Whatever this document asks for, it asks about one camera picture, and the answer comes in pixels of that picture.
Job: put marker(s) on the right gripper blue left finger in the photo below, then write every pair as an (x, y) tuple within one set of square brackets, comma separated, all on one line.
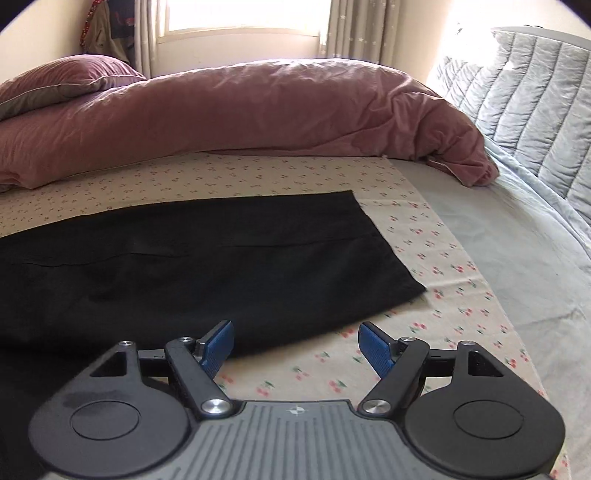
[(214, 348)]

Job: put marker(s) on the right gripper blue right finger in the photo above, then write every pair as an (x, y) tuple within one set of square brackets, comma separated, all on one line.
[(377, 347)]

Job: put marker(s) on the black pants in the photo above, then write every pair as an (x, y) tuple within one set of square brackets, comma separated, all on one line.
[(282, 269)]

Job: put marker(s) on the cherry print sheet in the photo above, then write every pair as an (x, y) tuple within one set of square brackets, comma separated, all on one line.
[(458, 403)]

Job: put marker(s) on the grey bed cover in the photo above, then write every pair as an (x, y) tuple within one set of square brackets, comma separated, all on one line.
[(534, 250)]

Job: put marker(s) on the pink duvet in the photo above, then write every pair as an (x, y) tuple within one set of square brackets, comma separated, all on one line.
[(295, 108)]

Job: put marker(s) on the grey quilted headboard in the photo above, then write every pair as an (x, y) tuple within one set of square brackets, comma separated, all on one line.
[(528, 91)]

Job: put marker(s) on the pink grey pillow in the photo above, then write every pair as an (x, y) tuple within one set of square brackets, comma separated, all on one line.
[(62, 80)]

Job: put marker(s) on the beige curtain right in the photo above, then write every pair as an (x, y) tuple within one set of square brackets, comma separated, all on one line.
[(363, 30)]

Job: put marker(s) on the beige curtain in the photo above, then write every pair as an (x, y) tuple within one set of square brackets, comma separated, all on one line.
[(145, 36), (363, 30)]

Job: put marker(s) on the hanging clothes in corner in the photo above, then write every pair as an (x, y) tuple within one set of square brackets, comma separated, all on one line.
[(109, 30)]

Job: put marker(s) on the beige curtain left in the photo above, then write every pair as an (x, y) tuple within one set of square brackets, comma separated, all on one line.
[(145, 36)]

